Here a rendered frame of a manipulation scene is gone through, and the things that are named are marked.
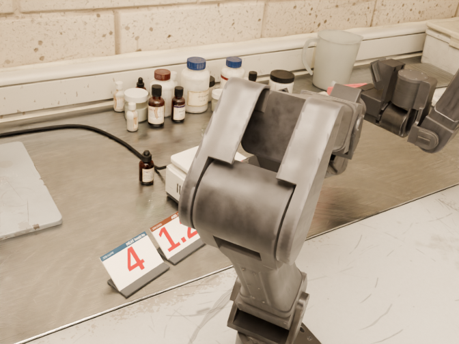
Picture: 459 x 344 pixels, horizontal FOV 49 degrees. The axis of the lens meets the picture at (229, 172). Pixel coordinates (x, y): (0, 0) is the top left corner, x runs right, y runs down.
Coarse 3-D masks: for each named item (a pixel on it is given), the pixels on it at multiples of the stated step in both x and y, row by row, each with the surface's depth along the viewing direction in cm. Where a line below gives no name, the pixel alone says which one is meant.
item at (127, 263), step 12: (144, 240) 82; (120, 252) 78; (132, 252) 79; (144, 252) 81; (108, 264) 76; (120, 264) 78; (132, 264) 79; (144, 264) 80; (120, 276) 77; (132, 276) 78
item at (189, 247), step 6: (156, 240) 83; (192, 240) 87; (198, 240) 87; (162, 246) 83; (180, 246) 85; (186, 246) 86; (192, 246) 86; (198, 246) 86; (162, 252) 84; (174, 252) 84; (180, 252) 84; (186, 252) 84; (192, 252) 85; (168, 258) 83; (174, 258) 83; (180, 258) 83; (174, 264) 82
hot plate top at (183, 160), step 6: (186, 150) 96; (192, 150) 96; (174, 156) 94; (180, 156) 94; (186, 156) 94; (192, 156) 94; (240, 156) 96; (174, 162) 93; (180, 162) 92; (186, 162) 92; (180, 168) 92; (186, 168) 91
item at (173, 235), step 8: (168, 224) 85; (176, 224) 86; (160, 232) 84; (168, 232) 85; (176, 232) 86; (184, 232) 86; (192, 232) 87; (160, 240) 83; (168, 240) 84; (176, 240) 85; (184, 240) 86; (168, 248) 83; (176, 248) 84
